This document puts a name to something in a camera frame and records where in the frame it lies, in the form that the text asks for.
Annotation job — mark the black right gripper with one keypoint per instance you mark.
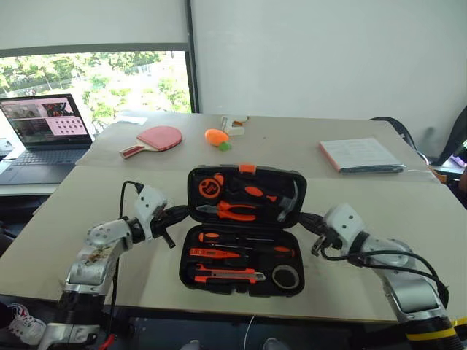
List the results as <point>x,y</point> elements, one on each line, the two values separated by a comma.
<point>323,240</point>

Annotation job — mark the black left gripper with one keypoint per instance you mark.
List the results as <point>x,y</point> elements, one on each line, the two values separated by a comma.
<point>162,222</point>

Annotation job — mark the orange voltage tester pen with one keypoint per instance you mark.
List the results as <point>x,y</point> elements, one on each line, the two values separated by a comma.
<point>208,252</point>

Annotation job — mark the black tool case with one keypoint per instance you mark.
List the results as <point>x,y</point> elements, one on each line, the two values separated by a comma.
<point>241,226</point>

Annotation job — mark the black electrical tape roll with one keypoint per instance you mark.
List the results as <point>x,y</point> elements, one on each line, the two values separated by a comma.
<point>276,279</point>

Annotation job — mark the orange black utility knife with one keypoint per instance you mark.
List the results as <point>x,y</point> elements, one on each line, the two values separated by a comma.
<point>226,273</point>

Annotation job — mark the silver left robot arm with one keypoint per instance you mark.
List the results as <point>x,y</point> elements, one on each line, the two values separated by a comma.
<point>98,251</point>

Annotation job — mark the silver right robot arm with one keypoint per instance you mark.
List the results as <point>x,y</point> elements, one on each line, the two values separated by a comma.
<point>405,277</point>

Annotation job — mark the orange black tape measure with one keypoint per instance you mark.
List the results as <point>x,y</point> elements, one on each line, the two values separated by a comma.
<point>209,186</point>

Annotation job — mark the orange black claw hammer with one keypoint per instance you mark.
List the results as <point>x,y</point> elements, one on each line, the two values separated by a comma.
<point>255,191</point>

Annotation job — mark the red table tennis paddle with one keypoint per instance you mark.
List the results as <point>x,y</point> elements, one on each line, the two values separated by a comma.
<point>164,138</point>

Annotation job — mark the bagged paper booklet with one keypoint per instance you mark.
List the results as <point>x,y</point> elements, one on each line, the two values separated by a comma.
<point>359,153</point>

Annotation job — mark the orange carrot toy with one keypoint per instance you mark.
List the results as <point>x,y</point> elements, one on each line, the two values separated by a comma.
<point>215,136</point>

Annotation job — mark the white glue gun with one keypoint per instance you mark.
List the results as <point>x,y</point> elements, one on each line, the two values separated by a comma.
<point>233,129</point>

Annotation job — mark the grey rounded shape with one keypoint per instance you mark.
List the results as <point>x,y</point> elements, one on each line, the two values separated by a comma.
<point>191,345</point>

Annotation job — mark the red tape wrap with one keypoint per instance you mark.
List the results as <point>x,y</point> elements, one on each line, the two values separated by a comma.
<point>108,342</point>

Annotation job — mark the dark open laptop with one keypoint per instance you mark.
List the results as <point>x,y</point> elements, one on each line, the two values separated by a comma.
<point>44,146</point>

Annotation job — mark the white red sneaker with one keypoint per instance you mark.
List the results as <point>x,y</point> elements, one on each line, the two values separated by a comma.
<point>25,324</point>

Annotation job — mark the white roller blind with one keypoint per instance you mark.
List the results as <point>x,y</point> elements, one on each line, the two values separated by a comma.
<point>91,22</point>

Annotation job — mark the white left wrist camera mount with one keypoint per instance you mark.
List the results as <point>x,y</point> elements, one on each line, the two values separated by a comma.
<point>149,208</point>

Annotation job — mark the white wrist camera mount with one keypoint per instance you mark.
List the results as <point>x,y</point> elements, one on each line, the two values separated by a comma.
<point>149,208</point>
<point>344,224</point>

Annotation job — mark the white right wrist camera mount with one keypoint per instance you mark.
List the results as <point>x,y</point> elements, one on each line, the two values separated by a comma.
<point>344,224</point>

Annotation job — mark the dark window frame post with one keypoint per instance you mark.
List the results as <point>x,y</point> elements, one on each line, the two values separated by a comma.
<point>192,58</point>

